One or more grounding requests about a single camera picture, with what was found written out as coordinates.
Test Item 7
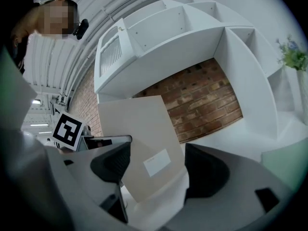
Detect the white desk hutch unit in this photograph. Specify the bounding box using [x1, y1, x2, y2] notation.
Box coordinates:
[93, 0, 308, 178]

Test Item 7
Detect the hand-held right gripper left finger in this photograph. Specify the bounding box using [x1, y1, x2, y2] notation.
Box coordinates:
[45, 142, 132, 223]

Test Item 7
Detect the beige cardboard box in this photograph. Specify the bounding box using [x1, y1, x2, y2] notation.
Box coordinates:
[97, 95, 188, 203]

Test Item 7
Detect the person's black shirt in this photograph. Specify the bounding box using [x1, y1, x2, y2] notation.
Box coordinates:
[4, 35, 29, 75]

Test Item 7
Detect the person's head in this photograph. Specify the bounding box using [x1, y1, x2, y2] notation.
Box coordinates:
[12, 0, 80, 41]

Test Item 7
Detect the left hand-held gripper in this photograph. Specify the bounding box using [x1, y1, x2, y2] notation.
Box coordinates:
[52, 112, 133, 152]

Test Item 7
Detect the white vase with flowers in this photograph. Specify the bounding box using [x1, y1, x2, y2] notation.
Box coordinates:
[275, 35, 308, 126]

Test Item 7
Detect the black head-worn camera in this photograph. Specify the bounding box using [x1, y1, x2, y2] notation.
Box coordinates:
[72, 19, 89, 40]

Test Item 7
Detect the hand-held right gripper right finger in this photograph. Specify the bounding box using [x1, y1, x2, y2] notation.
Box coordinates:
[166, 142, 297, 231]

